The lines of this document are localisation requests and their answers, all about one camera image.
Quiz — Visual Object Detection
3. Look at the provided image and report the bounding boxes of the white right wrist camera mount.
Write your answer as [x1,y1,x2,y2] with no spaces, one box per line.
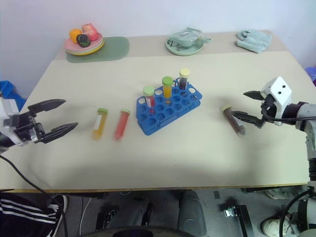
[260,76,293,127]

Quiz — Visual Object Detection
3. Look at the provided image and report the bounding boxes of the clear plastic bag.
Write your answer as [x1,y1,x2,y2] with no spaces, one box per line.
[167,27,212,48]

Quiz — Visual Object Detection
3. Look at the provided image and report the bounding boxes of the dark tube with yellow cap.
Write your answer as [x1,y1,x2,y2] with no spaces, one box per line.
[179,68,191,91]

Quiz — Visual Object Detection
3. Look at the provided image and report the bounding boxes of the blue plastic crate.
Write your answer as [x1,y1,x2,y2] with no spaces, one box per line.
[0,79,28,110]

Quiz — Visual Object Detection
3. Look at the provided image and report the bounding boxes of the white sneaker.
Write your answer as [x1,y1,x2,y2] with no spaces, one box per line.
[261,211,301,237]

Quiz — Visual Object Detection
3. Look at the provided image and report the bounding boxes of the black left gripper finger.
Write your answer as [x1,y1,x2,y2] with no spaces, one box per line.
[43,122,79,144]
[27,99,67,118]

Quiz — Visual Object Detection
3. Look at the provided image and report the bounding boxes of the orange tube with green cap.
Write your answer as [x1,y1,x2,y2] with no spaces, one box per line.
[161,76,173,105]

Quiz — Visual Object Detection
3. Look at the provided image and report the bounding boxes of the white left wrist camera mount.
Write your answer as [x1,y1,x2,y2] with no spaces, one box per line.
[0,97,21,139]

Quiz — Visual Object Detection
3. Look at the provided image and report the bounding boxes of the dark toy fruit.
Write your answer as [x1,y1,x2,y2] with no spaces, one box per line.
[76,34,91,48]

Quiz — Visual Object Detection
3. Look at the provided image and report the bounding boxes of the yellow plate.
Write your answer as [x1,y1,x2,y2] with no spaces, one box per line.
[66,40,106,57]

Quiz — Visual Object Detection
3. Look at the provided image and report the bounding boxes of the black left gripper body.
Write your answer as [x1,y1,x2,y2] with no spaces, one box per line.
[9,110,48,147]

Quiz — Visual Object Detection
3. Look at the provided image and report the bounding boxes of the orange toy fruit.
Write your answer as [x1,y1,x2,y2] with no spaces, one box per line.
[69,28,83,42]

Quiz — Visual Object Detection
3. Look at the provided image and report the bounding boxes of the blue test tube rack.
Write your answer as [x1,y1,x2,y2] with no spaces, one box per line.
[135,78,203,136]

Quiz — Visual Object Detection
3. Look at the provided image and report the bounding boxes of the red tube with green cap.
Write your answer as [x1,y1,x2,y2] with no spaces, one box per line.
[143,85,157,117]

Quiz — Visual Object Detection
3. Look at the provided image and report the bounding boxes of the black trousers with white stripes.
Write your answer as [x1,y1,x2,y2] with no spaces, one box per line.
[0,192,69,237]

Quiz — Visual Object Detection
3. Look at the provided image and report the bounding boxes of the pink plate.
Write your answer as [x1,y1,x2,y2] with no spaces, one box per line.
[65,33,105,53]

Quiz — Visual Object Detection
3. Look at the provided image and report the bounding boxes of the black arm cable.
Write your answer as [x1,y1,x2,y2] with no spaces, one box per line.
[0,154,69,237]
[261,98,310,123]

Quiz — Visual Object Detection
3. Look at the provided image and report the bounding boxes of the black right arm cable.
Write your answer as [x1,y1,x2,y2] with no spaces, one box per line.
[261,98,310,123]

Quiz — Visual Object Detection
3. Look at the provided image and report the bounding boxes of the green placemat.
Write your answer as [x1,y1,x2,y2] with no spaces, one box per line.
[65,36,130,65]

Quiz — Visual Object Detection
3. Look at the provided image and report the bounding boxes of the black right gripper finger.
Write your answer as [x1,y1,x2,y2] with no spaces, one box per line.
[243,90,267,101]
[230,112,268,129]

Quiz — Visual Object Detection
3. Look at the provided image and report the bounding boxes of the light blue towel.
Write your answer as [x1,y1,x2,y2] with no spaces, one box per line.
[236,29,273,54]

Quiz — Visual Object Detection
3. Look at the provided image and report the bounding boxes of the yellow tube with green cap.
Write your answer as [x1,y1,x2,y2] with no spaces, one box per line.
[91,108,110,142]

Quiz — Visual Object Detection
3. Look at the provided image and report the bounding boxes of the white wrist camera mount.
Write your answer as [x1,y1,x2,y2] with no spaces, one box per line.
[260,76,293,127]
[0,97,21,139]

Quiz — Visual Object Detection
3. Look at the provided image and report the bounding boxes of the pink toy fruit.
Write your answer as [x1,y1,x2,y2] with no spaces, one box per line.
[81,23,100,41]

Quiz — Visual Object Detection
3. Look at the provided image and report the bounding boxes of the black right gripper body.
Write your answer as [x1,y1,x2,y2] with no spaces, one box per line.
[261,94,276,122]

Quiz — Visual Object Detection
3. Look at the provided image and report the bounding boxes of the purple plastic container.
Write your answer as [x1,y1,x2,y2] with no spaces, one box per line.
[304,65,316,87]

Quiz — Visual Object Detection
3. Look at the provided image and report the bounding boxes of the white mesh shoe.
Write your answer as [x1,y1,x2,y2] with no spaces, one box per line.
[265,188,307,200]

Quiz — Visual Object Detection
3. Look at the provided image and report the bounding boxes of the brown tube with beige cap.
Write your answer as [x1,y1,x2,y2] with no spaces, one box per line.
[221,104,247,137]

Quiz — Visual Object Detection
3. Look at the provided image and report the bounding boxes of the black metal bracket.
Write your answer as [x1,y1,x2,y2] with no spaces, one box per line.
[220,203,255,237]

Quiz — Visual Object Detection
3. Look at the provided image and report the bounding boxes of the light green plate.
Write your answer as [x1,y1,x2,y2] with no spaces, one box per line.
[165,36,204,57]

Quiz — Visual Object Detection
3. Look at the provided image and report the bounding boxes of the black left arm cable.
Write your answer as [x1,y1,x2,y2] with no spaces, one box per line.
[0,154,69,237]

